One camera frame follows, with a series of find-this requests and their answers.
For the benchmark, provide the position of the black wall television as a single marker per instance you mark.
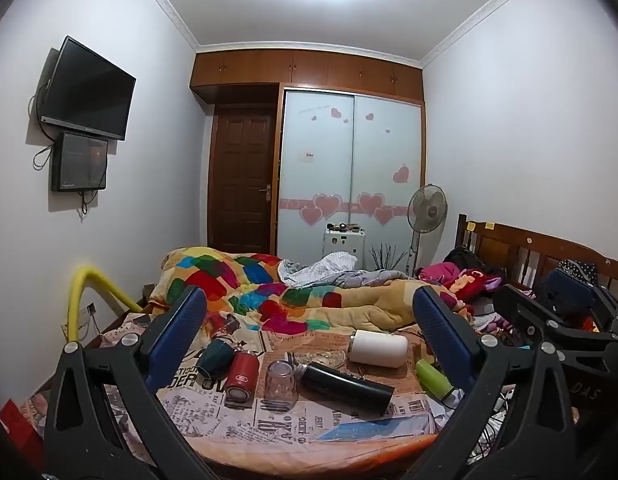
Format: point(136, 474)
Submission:
point(89, 90)

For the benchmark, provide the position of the black bag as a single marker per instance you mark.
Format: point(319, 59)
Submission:
point(461, 258)

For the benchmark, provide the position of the wall socket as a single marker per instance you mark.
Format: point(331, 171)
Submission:
point(91, 308)

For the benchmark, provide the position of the green bottle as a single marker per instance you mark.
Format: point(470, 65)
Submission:
point(433, 377)

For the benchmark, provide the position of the yellow foam tube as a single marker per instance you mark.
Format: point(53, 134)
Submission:
point(86, 280)

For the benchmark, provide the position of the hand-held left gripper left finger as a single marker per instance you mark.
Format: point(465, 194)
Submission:
point(181, 330)

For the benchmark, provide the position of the clear glass cup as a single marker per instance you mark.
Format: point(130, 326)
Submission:
point(280, 385)

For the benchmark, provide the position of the glass sliding door wardrobe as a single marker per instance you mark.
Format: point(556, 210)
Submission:
point(349, 160)

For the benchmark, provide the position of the brown wooden overhead cabinet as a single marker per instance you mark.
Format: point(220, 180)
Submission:
point(309, 70)

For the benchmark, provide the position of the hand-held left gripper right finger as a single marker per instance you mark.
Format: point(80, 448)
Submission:
point(441, 332)

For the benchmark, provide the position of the dark spiky plant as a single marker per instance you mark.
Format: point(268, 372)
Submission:
point(386, 257)

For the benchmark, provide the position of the red bag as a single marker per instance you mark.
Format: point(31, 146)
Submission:
point(21, 430)

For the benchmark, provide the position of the brown wooden door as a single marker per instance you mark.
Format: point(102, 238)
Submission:
point(241, 175)

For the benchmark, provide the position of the newspaper print bed sheet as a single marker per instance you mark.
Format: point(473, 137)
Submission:
point(299, 440)

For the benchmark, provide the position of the polka dot bag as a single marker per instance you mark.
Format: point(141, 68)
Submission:
point(579, 269)

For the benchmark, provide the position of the standing electric fan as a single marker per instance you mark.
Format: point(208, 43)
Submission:
point(427, 208)

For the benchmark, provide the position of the grey striped cloth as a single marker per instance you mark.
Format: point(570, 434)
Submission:
point(329, 270)

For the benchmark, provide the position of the red cup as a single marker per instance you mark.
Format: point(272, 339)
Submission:
point(241, 375)

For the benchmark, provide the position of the pink plush toy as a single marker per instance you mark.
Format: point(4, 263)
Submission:
point(464, 280)

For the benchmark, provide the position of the dark green cup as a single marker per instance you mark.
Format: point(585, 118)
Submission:
point(214, 360)

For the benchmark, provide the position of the white thermos bottle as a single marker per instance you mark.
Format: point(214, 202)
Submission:
point(379, 349)

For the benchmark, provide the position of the black thermos bottle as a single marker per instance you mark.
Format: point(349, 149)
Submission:
point(349, 387)

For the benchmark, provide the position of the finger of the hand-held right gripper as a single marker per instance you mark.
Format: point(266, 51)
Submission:
point(524, 310)
point(569, 290)

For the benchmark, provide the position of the clear glass dish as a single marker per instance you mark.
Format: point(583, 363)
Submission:
point(321, 359)

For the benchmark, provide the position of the small white appliance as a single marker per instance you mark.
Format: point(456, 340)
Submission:
point(344, 245)

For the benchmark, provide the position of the colourful patchwork blanket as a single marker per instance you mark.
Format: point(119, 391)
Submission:
point(299, 305)

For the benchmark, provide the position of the brown wooden headboard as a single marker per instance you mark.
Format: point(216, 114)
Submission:
point(514, 245)

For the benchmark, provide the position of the small black wall monitor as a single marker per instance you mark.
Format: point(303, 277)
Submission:
point(80, 161)

